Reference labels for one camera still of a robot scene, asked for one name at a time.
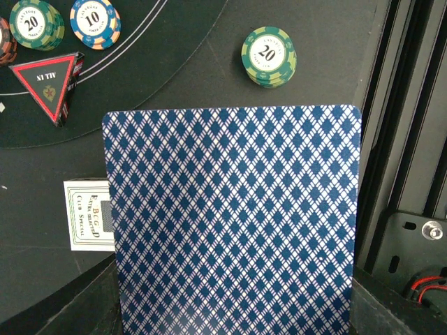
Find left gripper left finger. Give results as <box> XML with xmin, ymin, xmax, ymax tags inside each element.
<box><xmin>1</xmin><ymin>256</ymin><xmax>122</xmax><ymax>334</ymax></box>

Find blue white chip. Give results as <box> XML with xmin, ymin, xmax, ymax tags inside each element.
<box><xmin>70</xmin><ymin>0</ymin><xmax>121</xmax><ymax>50</ymax></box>

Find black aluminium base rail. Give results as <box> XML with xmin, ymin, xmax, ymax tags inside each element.
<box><xmin>355</xmin><ymin>1</ymin><xmax>446</xmax><ymax>292</ymax></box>

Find red white chip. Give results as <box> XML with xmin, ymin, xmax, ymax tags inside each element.
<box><xmin>1</xmin><ymin>18</ymin><xmax>17</xmax><ymax>66</ymax></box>

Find white playing card box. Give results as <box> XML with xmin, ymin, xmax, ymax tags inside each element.
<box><xmin>64</xmin><ymin>179</ymin><xmax>115</xmax><ymax>252</ymax></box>

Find red triangular marker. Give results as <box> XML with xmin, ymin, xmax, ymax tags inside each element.
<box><xmin>9</xmin><ymin>52</ymin><xmax>85</xmax><ymax>127</ymax></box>

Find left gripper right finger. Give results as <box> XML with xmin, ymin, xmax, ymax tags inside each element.
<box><xmin>349</xmin><ymin>267</ymin><xmax>446</xmax><ymax>334</ymax></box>

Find green poker chip stack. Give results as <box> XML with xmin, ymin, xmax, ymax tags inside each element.
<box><xmin>241</xmin><ymin>26</ymin><xmax>298</xmax><ymax>89</ymax></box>

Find blue playing card deck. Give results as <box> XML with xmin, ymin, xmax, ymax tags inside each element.
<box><xmin>102</xmin><ymin>105</ymin><xmax>362</xmax><ymax>334</ymax></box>

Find round black poker mat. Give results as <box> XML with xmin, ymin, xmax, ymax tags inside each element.
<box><xmin>1</xmin><ymin>1</ymin><xmax>226</xmax><ymax>148</ymax></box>

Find red black power wires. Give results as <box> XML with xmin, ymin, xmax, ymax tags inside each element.
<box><xmin>403</xmin><ymin>275</ymin><xmax>447</xmax><ymax>303</ymax></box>

